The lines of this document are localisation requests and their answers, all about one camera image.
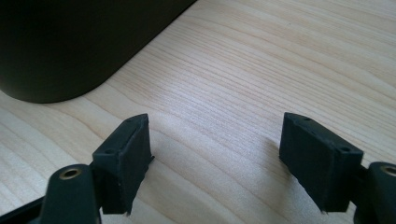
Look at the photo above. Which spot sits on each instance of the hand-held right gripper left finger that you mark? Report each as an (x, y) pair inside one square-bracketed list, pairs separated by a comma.
[(124, 165)]

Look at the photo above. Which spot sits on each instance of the dark divided tray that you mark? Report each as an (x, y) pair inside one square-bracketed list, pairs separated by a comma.
[(62, 46)]

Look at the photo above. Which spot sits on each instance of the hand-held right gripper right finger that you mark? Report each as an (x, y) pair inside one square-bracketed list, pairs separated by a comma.
[(317, 161)]

